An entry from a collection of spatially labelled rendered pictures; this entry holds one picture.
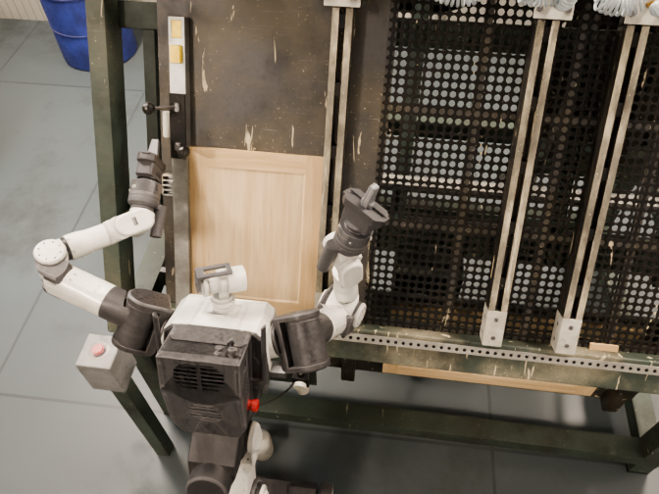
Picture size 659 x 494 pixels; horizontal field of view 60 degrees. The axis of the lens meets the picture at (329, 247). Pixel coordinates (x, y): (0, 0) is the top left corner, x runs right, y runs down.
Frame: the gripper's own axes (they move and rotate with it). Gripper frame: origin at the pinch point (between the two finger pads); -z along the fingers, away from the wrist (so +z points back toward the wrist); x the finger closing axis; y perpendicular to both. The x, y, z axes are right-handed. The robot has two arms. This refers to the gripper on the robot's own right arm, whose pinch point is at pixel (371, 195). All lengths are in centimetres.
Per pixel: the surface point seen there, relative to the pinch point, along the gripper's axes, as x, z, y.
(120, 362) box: 42, 93, -38
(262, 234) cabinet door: 34, 54, 11
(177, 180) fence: 63, 46, -1
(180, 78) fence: 75, 19, 9
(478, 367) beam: -47, 65, 37
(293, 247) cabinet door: 23, 54, 16
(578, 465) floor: -109, 129, 87
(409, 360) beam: -28, 71, 26
